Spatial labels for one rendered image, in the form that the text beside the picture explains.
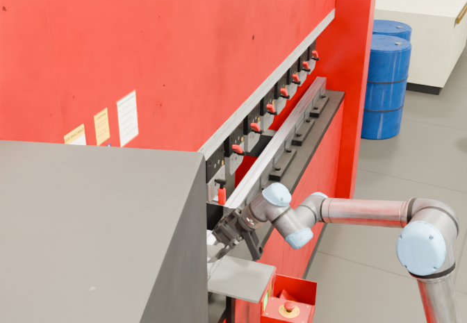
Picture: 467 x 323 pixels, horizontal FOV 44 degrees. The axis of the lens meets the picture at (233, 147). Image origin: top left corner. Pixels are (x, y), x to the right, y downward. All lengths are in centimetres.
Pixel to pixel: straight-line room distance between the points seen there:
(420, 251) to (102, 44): 88
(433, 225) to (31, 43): 109
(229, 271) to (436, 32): 480
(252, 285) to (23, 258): 149
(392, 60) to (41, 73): 448
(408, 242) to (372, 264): 222
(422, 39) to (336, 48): 274
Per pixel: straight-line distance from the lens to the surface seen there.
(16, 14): 67
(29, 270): 38
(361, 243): 386
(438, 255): 147
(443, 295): 157
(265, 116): 240
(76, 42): 113
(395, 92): 518
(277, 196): 165
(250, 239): 178
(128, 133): 134
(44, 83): 71
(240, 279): 188
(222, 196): 192
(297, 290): 223
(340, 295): 343
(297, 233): 168
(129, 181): 46
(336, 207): 173
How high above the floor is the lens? 217
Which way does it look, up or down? 26 degrees down
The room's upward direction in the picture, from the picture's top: straight up
